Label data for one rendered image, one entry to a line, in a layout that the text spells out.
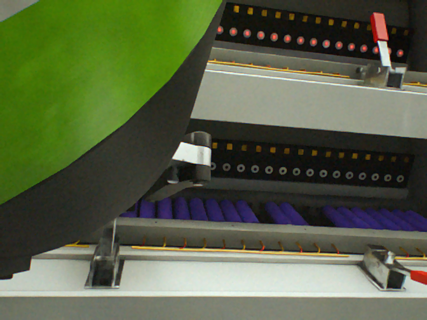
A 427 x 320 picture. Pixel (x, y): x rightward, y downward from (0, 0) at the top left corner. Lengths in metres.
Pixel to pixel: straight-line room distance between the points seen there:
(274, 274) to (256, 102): 0.17
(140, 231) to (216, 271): 0.09
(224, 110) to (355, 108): 0.13
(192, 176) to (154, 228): 0.20
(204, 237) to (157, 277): 0.07
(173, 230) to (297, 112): 0.17
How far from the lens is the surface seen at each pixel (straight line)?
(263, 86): 0.32
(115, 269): 0.30
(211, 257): 0.35
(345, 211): 0.49
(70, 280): 0.32
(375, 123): 0.38
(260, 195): 0.47
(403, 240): 0.45
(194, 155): 0.16
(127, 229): 0.36
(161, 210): 0.40
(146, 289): 0.31
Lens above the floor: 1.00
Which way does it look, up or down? 6 degrees up
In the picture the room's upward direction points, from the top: 3 degrees clockwise
